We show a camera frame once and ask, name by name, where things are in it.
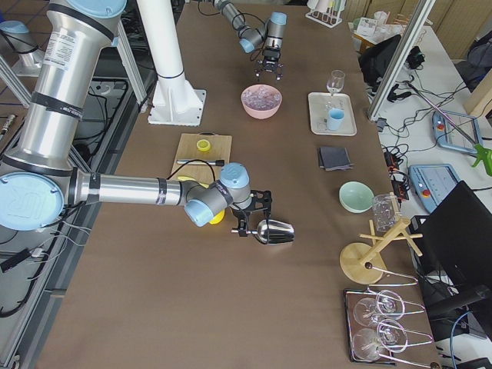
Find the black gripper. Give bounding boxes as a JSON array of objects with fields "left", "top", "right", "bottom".
[
  {"left": 254, "top": 47, "right": 284, "bottom": 79},
  {"left": 230, "top": 190, "right": 272, "bottom": 237}
]

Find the steel ice scoop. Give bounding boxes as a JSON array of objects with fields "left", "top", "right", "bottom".
[{"left": 231, "top": 219, "right": 295, "bottom": 245}]

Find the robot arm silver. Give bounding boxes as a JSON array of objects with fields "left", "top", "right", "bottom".
[
  {"left": 211, "top": 1, "right": 288, "bottom": 81},
  {"left": 1, "top": 1, "right": 258, "bottom": 231}
]

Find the pink bowl of ice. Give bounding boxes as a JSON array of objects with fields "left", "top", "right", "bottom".
[{"left": 241, "top": 84, "right": 282, "bottom": 119}]

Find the blue cup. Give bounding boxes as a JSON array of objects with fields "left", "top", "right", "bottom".
[{"left": 327, "top": 108, "right": 345, "bottom": 131}]

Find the wooden cup tree stand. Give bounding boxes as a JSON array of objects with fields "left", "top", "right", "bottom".
[{"left": 339, "top": 218, "right": 423, "bottom": 285}]

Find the yellow lemon lower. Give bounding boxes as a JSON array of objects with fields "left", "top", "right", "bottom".
[{"left": 209, "top": 210, "right": 225, "bottom": 224}]

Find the steel muddler black tip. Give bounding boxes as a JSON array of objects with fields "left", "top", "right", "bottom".
[{"left": 176, "top": 158, "right": 225, "bottom": 167}]

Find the cream serving tray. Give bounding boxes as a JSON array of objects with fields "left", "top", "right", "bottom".
[{"left": 307, "top": 92, "right": 357, "bottom": 136}]

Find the clear wine glass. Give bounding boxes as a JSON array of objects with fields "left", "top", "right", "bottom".
[{"left": 326, "top": 69, "right": 345, "bottom": 109}]

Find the bamboo cutting board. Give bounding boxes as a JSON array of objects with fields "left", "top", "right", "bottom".
[{"left": 171, "top": 133, "right": 232, "bottom": 185}]

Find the half lemon slice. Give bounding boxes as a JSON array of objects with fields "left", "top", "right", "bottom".
[{"left": 196, "top": 139, "right": 211, "bottom": 152}]

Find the grey folded cloth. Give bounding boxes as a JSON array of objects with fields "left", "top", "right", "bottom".
[{"left": 318, "top": 146, "right": 353, "bottom": 171}]

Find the mint green bowl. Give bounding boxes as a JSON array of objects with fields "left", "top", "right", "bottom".
[{"left": 339, "top": 181, "right": 374, "bottom": 214}]

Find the glass mug on stand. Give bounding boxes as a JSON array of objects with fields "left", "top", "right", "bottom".
[{"left": 372, "top": 193, "right": 401, "bottom": 232}]

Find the wine glass rack tray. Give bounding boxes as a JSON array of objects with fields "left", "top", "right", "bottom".
[{"left": 344, "top": 289, "right": 439, "bottom": 368}]

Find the blue teach pendant near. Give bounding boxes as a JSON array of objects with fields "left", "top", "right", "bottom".
[{"left": 408, "top": 164, "right": 460, "bottom": 213}]

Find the blue teach pendant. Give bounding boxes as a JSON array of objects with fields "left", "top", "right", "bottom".
[
  {"left": 408, "top": 164, "right": 460, "bottom": 213},
  {"left": 432, "top": 111, "right": 483, "bottom": 156}
]

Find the blue teach pendant far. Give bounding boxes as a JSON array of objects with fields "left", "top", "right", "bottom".
[{"left": 432, "top": 111, "right": 483, "bottom": 156}]

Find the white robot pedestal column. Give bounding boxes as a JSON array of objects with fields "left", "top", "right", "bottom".
[{"left": 138, "top": 0, "right": 206, "bottom": 127}]

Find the aluminium frame post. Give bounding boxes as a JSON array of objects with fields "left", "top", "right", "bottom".
[{"left": 367, "top": 0, "right": 435, "bottom": 121}]

